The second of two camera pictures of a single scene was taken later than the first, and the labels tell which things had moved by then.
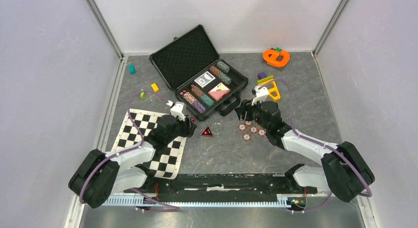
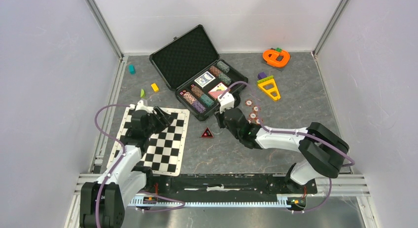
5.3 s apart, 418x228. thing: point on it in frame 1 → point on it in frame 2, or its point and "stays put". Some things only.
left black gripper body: x=180 y=129 → x=152 y=127
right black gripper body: x=255 y=115 → x=223 y=123
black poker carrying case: x=188 y=63 stays put
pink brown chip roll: x=189 y=97 stays put
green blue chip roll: x=225 y=78 stays put
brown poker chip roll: x=215 y=71 stays put
